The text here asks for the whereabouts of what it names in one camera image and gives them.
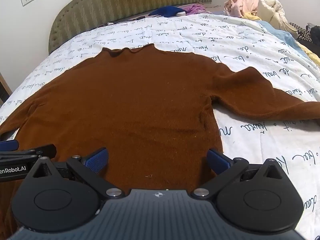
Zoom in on dark patterned garment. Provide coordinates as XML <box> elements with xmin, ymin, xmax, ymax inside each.
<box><xmin>296</xmin><ymin>25</ymin><xmax>319</xmax><ymax>56</ymax></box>

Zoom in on pink clothes pile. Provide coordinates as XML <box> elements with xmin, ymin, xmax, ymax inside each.
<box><xmin>224</xmin><ymin>0</ymin><xmax>259</xmax><ymax>18</ymax></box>

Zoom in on yellow garment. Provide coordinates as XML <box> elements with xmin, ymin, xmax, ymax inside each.
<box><xmin>296</xmin><ymin>41</ymin><xmax>320</xmax><ymax>67</ymax></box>

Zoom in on olive green upholstered headboard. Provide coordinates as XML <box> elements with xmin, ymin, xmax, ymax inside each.
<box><xmin>48</xmin><ymin>0</ymin><xmax>212</xmax><ymax>53</ymax></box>

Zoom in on cream white garment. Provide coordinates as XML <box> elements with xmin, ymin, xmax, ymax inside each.
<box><xmin>257</xmin><ymin>0</ymin><xmax>298</xmax><ymax>39</ymax></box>

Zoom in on dark blue cloth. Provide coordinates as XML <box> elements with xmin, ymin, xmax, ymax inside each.
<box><xmin>149</xmin><ymin>6</ymin><xmax>186</xmax><ymax>17</ymax></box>

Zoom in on purple cloth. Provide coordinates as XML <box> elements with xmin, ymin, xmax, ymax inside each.
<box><xmin>181</xmin><ymin>3</ymin><xmax>208</xmax><ymax>15</ymax></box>

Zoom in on brown knit sweater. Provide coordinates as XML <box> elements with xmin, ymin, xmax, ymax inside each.
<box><xmin>0</xmin><ymin>43</ymin><xmax>320</xmax><ymax>238</ymax></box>

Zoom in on light blue garment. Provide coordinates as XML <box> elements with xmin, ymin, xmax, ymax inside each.
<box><xmin>257</xmin><ymin>20</ymin><xmax>308</xmax><ymax>58</ymax></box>

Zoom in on white script-print bed sheet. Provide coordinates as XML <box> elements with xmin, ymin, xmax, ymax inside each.
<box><xmin>1</xmin><ymin>14</ymin><xmax>319</xmax><ymax>239</ymax></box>

